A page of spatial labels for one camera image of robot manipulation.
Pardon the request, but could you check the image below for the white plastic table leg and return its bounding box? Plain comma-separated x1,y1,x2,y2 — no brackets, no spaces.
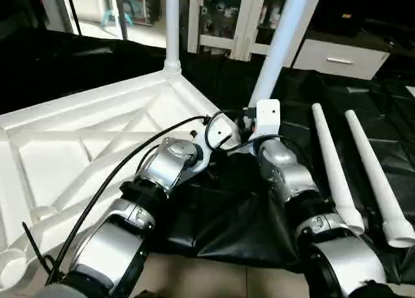
163,0,183,76
311,103,366,236
248,0,325,112
344,109,415,249

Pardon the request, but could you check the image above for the white plastic table top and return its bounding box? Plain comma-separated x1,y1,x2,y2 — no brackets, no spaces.
0,70,252,292

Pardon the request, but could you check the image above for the black work mat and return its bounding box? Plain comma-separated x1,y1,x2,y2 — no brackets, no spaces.
0,29,415,286

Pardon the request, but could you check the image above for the white glass-door cabinet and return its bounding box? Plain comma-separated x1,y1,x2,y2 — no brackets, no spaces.
188,0,305,62

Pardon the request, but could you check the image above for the white drawer unit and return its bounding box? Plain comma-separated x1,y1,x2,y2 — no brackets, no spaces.
293,39,390,80

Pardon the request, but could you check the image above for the blue grey floor appliance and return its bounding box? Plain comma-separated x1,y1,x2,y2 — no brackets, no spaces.
104,0,161,28

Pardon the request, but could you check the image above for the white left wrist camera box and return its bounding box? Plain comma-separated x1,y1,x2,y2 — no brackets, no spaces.
206,112,241,150

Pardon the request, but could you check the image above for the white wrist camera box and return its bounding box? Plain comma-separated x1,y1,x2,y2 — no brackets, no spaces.
250,99,282,141
206,112,241,150

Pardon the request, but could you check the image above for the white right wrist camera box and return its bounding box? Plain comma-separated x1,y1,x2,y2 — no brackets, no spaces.
250,99,282,141

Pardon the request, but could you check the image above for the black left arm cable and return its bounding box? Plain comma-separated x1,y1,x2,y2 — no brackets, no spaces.
23,115,213,287

